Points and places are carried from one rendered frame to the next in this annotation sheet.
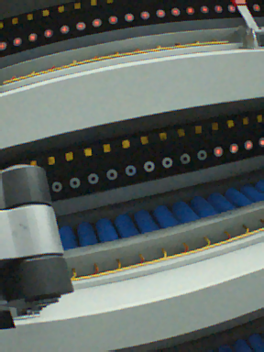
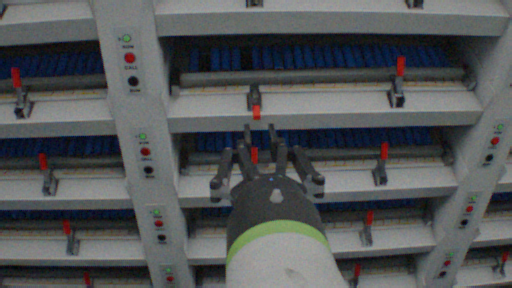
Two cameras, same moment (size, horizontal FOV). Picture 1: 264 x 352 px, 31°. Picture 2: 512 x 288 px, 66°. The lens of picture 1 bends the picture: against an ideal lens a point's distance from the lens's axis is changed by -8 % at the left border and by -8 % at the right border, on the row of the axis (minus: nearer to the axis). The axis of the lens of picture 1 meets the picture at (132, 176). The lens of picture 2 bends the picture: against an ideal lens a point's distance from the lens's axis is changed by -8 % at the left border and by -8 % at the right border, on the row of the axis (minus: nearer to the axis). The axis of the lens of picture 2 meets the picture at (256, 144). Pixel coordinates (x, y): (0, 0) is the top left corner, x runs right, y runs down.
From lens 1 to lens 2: 0.43 m
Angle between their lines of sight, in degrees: 38
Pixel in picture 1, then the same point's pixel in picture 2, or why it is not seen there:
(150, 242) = (319, 76)
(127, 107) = (330, 28)
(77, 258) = (284, 77)
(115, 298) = (298, 105)
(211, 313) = (337, 123)
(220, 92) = (377, 28)
